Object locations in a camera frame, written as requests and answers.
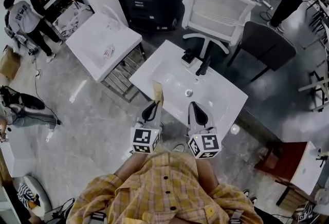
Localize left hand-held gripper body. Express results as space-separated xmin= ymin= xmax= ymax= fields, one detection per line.
xmin=130 ymin=101 xmax=164 ymax=155

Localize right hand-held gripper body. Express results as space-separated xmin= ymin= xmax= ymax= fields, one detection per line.
xmin=187 ymin=101 xmax=223 ymax=160

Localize beige toiletry item packet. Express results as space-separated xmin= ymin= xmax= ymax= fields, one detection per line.
xmin=151 ymin=80 xmax=166 ymax=106

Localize person's left forearm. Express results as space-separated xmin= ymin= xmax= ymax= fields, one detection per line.
xmin=113 ymin=151 xmax=150 ymax=180

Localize person's right forearm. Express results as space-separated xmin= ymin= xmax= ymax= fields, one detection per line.
xmin=196 ymin=157 xmax=222 ymax=193

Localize black sink faucet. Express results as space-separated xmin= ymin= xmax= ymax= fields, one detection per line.
xmin=195 ymin=55 xmax=212 ymax=77

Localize white sink counter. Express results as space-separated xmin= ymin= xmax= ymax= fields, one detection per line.
xmin=129 ymin=40 xmax=249 ymax=141

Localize black pump on white base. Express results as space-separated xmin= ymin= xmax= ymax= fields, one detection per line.
xmin=180 ymin=48 xmax=197 ymax=68

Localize person's yellow plaid shirt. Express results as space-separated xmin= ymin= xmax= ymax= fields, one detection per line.
xmin=66 ymin=145 xmax=264 ymax=224

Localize person's black white shoe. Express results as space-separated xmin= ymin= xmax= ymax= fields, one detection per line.
xmin=242 ymin=189 xmax=258 ymax=205

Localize small clear packet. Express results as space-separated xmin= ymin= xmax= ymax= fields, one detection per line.
xmin=102 ymin=44 xmax=116 ymax=59

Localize brown wooden cabinet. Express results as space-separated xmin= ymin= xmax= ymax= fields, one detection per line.
xmin=254 ymin=140 xmax=308 ymax=188

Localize white basin cabinet top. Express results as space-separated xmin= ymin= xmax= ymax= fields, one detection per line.
xmin=65 ymin=11 xmax=143 ymax=83

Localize dark grey padded chair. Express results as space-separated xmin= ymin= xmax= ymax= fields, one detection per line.
xmin=227 ymin=21 xmax=298 ymax=83

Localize white mesh office chair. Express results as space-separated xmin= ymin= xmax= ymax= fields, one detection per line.
xmin=181 ymin=0 xmax=262 ymax=60

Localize white side table top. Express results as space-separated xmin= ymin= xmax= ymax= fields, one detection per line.
xmin=290 ymin=140 xmax=325 ymax=196

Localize marble pattern table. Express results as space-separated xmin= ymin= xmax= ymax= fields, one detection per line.
xmin=52 ymin=1 xmax=95 ymax=40

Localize white round tub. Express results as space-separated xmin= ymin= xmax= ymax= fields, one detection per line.
xmin=11 ymin=174 xmax=53 ymax=216

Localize white low table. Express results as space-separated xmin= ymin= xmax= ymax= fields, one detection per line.
xmin=0 ymin=130 xmax=35 ymax=179

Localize striped cloth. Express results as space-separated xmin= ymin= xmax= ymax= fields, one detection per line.
xmin=16 ymin=183 xmax=41 ymax=209

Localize cardboard box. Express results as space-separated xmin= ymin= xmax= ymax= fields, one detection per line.
xmin=0 ymin=47 xmax=22 ymax=81

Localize metal frame stand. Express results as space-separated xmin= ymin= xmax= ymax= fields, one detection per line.
xmin=100 ymin=42 xmax=147 ymax=103

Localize black floor cable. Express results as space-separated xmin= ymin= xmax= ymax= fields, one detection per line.
xmin=32 ymin=49 xmax=62 ymax=126

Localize black metal frame table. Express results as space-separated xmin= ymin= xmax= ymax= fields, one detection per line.
xmin=297 ymin=22 xmax=329 ymax=113

